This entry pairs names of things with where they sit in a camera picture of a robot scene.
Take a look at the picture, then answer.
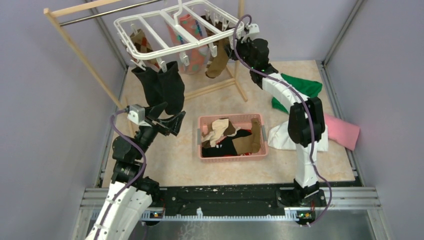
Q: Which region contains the white cloth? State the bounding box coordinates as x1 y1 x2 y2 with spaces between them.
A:
267 121 329 152

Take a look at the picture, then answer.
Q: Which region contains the pink cloth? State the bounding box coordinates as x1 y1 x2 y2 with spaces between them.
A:
324 113 360 151

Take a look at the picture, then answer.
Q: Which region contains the green shirt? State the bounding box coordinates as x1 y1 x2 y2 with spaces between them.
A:
271 73 323 114

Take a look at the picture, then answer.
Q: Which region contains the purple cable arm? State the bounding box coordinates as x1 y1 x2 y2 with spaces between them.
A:
231 14 333 228
92 108 148 240

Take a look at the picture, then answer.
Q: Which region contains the white plastic clip hanger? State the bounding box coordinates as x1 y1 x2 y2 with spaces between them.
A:
113 2 245 71

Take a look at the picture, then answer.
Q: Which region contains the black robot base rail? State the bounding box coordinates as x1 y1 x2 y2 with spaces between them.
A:
82 183 382 228

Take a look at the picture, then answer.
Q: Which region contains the plain tan brown sock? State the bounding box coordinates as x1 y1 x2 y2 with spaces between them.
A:
205 38 229 79

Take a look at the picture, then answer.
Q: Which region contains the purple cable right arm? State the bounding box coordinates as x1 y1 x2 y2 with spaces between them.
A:
231 14 333 228

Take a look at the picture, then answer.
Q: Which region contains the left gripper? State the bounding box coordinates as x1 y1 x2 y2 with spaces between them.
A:
134 101 186 160

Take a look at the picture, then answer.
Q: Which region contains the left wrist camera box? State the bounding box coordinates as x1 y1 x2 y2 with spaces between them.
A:
127 104 152 127

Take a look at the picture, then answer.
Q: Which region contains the wooden clothes rack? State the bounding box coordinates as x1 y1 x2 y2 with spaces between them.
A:
43 0 248 108

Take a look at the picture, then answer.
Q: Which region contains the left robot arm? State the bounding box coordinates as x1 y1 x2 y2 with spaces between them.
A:
86 102 186 240

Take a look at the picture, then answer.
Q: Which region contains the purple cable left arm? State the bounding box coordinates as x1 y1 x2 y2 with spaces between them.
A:
92 108 148 240

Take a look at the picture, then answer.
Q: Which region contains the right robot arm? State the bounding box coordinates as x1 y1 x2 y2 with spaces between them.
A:
228 38 326 206

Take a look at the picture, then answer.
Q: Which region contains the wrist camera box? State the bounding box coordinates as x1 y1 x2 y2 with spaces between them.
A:
127 104 152 127
241 23 260 43

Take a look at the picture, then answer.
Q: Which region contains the pile of socks in basket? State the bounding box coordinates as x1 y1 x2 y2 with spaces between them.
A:
201 118 262 158

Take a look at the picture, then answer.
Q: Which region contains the black hanging sock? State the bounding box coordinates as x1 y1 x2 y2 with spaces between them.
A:
131 67 165 106
157 61 185 115

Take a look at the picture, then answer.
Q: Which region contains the pink sock with teal spots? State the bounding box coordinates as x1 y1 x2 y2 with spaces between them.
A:
167 13 213 75

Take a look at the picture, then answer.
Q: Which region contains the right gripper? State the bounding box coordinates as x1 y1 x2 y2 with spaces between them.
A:
223 34 256 70

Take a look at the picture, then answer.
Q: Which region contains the pink plastic basket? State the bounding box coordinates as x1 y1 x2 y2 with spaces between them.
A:
197 113 269 163

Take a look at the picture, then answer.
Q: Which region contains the orange brown argyle sock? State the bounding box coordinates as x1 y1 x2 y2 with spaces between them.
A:
130 29 160 71

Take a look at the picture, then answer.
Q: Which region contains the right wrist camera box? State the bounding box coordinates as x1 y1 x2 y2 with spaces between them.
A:
241 23 260 43

